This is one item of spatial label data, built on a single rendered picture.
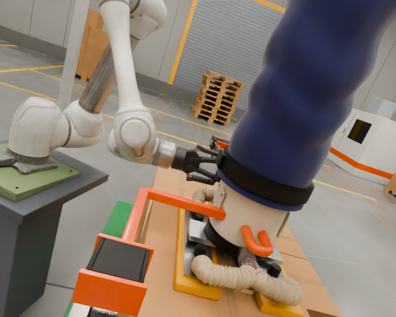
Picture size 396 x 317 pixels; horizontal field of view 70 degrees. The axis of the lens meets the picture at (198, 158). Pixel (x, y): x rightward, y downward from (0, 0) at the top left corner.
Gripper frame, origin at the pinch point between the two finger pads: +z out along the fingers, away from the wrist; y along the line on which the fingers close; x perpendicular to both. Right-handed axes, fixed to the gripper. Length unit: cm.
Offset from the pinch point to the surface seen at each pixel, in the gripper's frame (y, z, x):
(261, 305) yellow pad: 11.6, 4.1, 43.5
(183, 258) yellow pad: 10.8, -13.5, 35.5
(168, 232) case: 12.7, -17.1, 24.0
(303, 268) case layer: 54, 70, -38
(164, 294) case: 12.8, -16.7, 44.9
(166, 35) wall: -88, -106, -965
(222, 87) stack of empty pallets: 5, 98, -710
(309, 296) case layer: 54, 64, -16
